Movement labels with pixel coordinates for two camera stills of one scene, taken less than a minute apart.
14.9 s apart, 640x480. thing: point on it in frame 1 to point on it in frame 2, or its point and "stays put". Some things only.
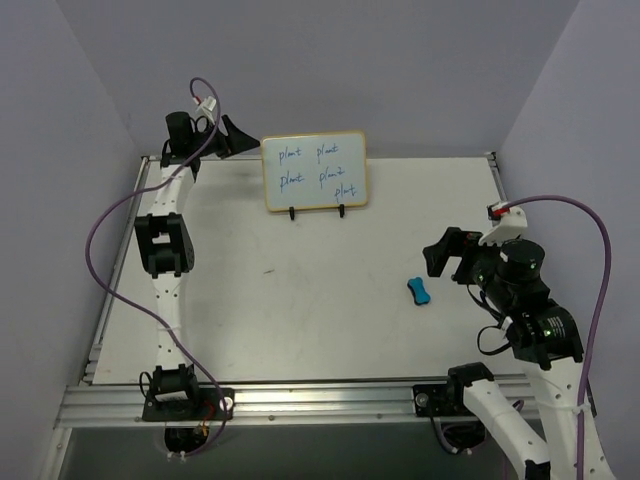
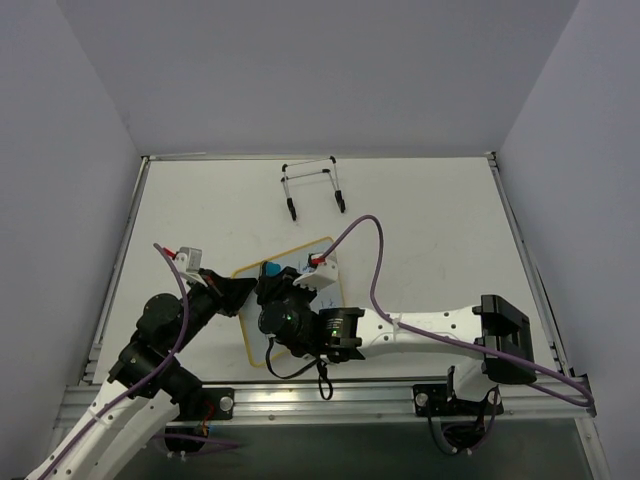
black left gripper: x=222 y=141 to x=220 y=290
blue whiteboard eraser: x=419 y=294 to x=272 y=269
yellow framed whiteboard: x=315 y=170 to x=328 y=296
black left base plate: x=186 y=404 stays put
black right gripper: x=462 y=257 to x=279 y=288
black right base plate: x=439 y=400 stays put
